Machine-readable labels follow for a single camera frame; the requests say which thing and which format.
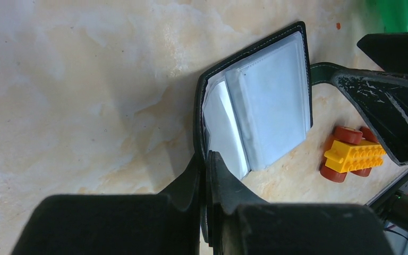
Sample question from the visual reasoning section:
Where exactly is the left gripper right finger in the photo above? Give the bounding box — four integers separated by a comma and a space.
207, 151, 393, 254

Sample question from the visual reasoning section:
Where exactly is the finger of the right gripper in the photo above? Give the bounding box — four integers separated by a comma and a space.
357, 32, 408, 74
330, 69, 408, 166

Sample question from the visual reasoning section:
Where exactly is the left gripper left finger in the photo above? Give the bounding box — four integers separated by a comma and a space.
12, 157, 200, 254

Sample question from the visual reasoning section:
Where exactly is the black leather card holder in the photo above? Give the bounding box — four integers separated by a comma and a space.
193, 21, 321, 248

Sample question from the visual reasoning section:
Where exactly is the green plastic bin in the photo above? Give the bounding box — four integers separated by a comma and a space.
365, 0, 408, 33

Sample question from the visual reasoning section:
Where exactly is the yellow toy brick car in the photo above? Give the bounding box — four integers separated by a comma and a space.
319, 125, 386, 183

